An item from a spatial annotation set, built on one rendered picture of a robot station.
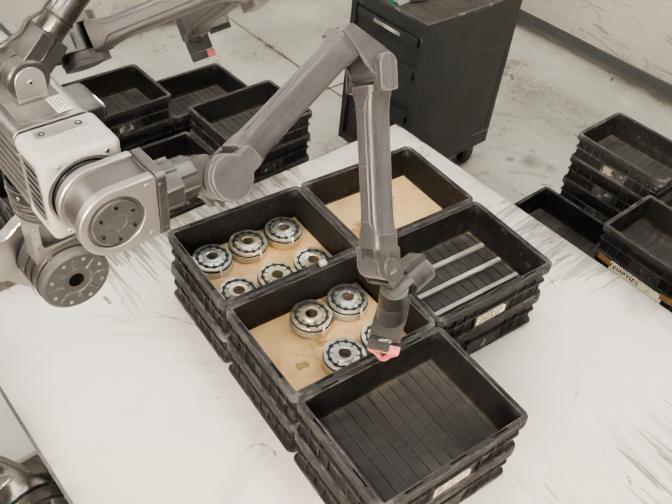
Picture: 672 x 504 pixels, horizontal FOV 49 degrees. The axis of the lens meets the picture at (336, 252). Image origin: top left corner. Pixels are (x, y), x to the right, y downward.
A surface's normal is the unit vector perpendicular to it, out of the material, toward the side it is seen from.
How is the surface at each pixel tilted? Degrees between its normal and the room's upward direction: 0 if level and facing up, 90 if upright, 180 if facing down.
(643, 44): 90
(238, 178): 57
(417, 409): 0
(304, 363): 0
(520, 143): 0
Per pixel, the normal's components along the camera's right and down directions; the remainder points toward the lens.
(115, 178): 0.08, -0.73
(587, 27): -0.76, 0.39
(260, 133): 0.63, -0.06
